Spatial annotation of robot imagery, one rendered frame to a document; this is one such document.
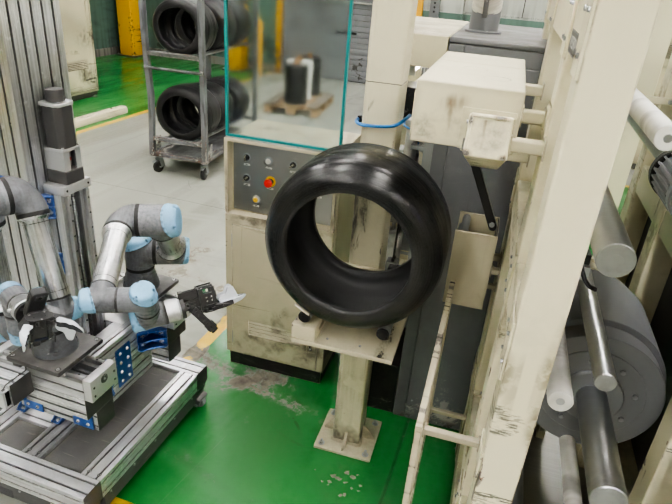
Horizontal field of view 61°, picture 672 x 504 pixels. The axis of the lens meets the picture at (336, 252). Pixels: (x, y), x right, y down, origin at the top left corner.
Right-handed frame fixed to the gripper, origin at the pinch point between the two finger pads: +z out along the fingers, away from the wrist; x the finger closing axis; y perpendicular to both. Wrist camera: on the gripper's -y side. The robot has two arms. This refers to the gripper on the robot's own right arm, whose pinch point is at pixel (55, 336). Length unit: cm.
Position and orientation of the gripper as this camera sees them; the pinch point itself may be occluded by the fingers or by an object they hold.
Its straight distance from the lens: 172.1
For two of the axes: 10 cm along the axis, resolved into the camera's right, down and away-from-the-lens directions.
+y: -1.7, 9.2, 3.5
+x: -6.9, 1.4, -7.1
